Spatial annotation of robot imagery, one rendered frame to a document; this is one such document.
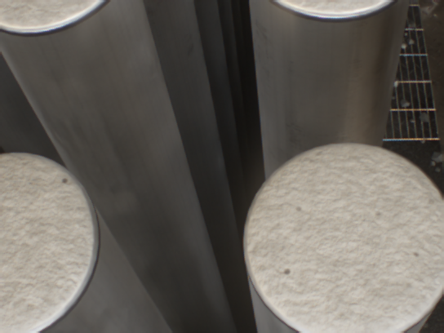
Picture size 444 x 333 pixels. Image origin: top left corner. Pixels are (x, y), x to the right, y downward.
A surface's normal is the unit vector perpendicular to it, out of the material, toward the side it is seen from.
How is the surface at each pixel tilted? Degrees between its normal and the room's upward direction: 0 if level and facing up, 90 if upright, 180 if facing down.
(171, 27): 90
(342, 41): 90
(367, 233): 2
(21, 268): 2
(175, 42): 90
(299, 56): 90
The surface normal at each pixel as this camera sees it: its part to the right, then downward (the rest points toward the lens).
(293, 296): -0.19, -0.31
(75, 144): -0.24, 0.88
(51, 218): -0.01, -0.47
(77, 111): 0.07, 0.90
